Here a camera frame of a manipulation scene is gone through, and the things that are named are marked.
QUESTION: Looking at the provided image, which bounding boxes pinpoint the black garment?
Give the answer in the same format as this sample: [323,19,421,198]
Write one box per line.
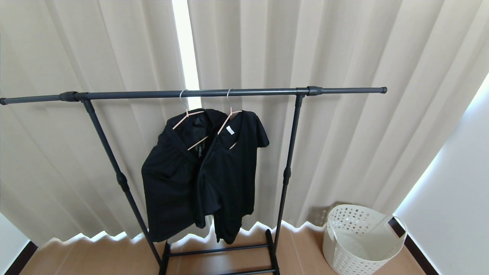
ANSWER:
[195,111,270,245]

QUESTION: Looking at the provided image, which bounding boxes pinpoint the white laundry basket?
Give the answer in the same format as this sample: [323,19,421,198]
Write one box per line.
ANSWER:
[322,204,408,275]

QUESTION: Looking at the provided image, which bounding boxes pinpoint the black shorts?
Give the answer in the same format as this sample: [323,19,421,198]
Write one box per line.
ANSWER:
[141,108,229,243]

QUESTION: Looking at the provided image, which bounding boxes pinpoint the pink clothes hanger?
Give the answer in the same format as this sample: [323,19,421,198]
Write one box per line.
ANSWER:
[172,89,209,151]
[217,89,243,149]

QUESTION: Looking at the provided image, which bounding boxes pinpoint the black clothes rack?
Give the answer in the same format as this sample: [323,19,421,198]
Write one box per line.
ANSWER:
[0,86,388,275]

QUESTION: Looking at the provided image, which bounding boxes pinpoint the beige curtain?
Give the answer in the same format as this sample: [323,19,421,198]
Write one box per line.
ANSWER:
[187,0,489,231]
[0,0,201,245]

